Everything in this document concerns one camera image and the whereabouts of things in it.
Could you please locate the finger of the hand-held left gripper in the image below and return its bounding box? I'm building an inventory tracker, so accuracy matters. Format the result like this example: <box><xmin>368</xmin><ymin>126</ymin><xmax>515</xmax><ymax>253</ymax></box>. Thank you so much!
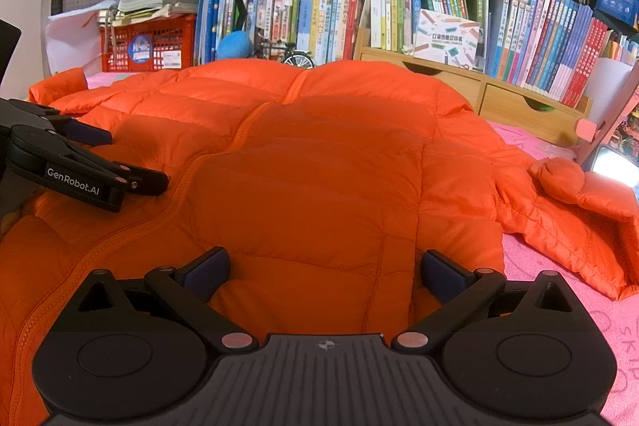
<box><xmin>5</xmin><ymin>99</ymin><xmax>113</xmax><ymax>146</ymax></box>
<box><xmin>70</xmin><ymin>147</ymin><xmax>169</xmax><ymax>197</ymax></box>

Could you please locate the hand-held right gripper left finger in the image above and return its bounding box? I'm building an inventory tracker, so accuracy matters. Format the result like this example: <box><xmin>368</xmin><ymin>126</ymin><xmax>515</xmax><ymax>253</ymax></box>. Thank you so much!
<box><xmin>70</xmin><ymin>247</ymin><xmax>260</xmax><ymax>353</ymax></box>

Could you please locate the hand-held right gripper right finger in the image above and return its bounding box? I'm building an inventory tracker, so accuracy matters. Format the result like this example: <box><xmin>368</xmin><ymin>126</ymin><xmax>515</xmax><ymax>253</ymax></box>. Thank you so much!
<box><xmin>392</xmin><ymin>249</ymin><xmax>580</xmax><ymax>354</ymax></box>

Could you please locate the orange puffer jacket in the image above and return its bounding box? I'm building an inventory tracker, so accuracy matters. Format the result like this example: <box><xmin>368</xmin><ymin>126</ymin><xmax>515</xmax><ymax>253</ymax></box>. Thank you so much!
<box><xmin>0</xmin><ymin>59</ymin><xmax>639</xmax><ymax>422</ymax></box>

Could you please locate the white paper bag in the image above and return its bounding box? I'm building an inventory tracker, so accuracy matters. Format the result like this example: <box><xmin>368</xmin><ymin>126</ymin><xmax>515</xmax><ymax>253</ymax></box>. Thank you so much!
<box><xmin>45</xmin><ymin>0</ymin><xmax>109</xmax><ymax>78</ymax></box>

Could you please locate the red plastic crate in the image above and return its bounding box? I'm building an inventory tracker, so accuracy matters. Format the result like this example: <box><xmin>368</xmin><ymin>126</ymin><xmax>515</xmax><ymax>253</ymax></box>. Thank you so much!
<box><xmin>100</xmin><ymin>13</ymin><xmax>198</xmax><ymax>73</ymax></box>

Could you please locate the pink bunny print blanket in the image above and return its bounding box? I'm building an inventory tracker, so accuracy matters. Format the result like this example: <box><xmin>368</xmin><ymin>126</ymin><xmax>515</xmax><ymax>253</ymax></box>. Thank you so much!
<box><xmin>82</xmin><ymin>71</ymin><xmax>639</xmax><ymax>426</ymax></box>

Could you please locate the round blue plush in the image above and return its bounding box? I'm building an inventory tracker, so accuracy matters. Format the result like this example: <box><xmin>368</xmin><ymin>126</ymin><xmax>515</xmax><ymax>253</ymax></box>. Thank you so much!
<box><xmin>216</xmin><ymin>30</ymin><xmax>254</xmax><ymax>61</ymax></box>

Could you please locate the row of thin tall books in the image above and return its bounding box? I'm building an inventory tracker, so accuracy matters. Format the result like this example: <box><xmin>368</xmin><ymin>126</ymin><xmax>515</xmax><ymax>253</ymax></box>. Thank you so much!
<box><xmin>196</xmin><ymin>0</ymin><xmax>251</xmax><ymax>66</ymax></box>

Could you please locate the miniature black bicycle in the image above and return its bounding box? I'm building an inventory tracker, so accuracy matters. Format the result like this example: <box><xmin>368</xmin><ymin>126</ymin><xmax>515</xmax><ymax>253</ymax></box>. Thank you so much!
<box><xmin>251</xmin><ymin>41</ymin><xmax>316</xmax><ymax>70</ymax></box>

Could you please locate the wooden drawer organizer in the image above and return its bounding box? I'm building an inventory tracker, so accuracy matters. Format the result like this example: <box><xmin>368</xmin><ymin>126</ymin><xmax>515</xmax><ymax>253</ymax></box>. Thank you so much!
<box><xmin>358</xmin><ymin>47</ymin><xmax>594</xmax><ymax>133</ymax></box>

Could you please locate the pink miniature house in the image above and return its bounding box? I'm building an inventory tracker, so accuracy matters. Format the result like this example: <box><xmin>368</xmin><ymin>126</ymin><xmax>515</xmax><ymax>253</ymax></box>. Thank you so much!
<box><xmin>575</xmin><ymin>57</ymin><xmax>639</xmax><ymax>173</ymax></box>

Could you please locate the book row in white rack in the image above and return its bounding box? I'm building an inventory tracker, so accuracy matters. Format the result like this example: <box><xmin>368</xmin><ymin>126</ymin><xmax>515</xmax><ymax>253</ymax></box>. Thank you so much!
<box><xmin>248</xmin><ymin>0</ymin><xmax>371</xmax><ymax>65</ymax></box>

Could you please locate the white box with pencil print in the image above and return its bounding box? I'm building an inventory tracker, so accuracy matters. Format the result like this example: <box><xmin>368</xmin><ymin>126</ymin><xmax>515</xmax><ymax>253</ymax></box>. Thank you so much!
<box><xmin>412</xmin><ymin>9</ymin><xmax>483</xmax><ymax>71</ymax></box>

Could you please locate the white paper sheet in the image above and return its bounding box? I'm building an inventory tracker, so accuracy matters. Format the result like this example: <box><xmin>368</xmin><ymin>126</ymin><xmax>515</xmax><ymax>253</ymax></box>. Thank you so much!
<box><xmin>593</xmin><ymin>57</ymin><xmax>636</xmax><ymax>130</ymax></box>

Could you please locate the row of slanted series books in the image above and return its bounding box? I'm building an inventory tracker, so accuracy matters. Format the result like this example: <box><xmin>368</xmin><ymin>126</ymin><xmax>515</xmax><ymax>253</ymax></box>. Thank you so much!
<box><xmin>486</xmin><ymin>0</ymin><xmax>609</xmax><ymax>108</ymax></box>

